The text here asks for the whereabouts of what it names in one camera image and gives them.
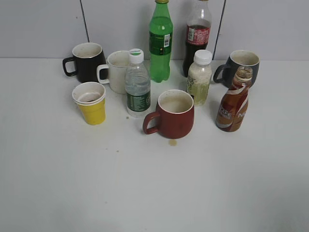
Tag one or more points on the yellow paper cup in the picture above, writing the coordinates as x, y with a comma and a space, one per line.
90, 98

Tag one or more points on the brown coffee bottle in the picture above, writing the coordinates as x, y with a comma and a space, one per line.
234, 103

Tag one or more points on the red ceramic mug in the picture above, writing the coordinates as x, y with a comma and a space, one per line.
173, 117

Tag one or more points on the clear water bottle green label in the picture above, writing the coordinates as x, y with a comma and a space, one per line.
137, 85

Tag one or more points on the white cap juice bottle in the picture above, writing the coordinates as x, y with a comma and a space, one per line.
199, 76

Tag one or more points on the white ceramic mug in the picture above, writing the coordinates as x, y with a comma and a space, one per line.
117, 63

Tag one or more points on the green soda bottle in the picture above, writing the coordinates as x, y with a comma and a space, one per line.
160, 42

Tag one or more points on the black ceramic mug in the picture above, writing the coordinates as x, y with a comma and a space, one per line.
86, 57

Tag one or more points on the dark blue ceramic mug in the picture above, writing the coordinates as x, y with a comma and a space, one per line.
225, 73

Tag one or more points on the cola bottle red label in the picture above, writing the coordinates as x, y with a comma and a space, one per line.
197, 32

